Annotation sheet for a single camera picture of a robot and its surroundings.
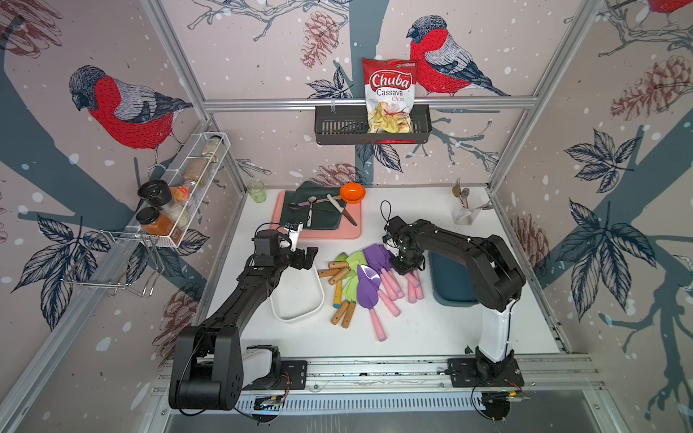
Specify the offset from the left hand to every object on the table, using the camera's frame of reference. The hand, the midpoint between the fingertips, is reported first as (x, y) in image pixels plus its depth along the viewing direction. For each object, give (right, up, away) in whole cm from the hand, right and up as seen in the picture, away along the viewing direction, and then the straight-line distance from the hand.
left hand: (308, 239), depth 88 cm
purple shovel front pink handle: (+20, -16, +2) cm, 26 cm away
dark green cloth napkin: (0, +11, +27) cm, 29 cm away
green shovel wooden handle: (+15, -8, +7) cm, 19 cm away
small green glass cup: (-28, +18, +29) cm, 44 cm away
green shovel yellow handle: (+10, -19, -1) cm, 21 cm away
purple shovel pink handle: (+36, -17, 0) cm, 40 cm away
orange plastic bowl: (+15, +17, +27) cm, 35 cm away
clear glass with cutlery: (+59, +7, +17) cm, 62 cm away
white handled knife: (+10, +11, +26) cm, 29 cm away
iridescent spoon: (-11, +11, +26) cm, 31 cm away
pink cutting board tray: (+12, +2, +20) cm, 23 cm away
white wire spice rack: (-29, +16, -17) cm, 37 cm away
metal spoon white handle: (-3, +7, +22) cm, 23 cm away
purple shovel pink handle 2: (+25, -8, +8) cm, 27 cm away
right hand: (+32, -11, +7) cm, 35 cm away
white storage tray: (-4, -19, +2) cm, 19 cm away
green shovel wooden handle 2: (+13, -22, -3) cm, 26 cm away
